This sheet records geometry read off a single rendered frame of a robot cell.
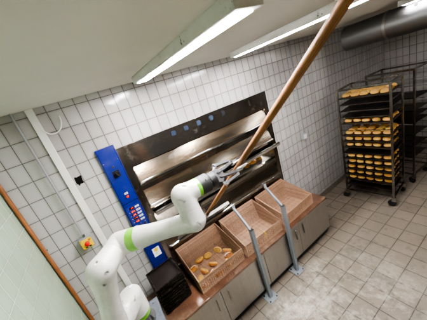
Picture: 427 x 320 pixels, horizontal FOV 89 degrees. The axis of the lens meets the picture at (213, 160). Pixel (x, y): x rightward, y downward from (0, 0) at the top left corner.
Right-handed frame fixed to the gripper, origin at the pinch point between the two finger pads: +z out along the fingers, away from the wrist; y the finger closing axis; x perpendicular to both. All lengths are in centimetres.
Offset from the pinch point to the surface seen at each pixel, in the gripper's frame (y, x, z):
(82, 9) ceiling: -28, 65, -50
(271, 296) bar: 105, -173, 38
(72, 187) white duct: -78, -93, -82
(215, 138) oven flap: -69, -102, 63
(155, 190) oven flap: -52, -119, -21
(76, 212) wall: -63, -108, -89
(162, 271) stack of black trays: 15, -148, -50
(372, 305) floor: 155, -118, 98
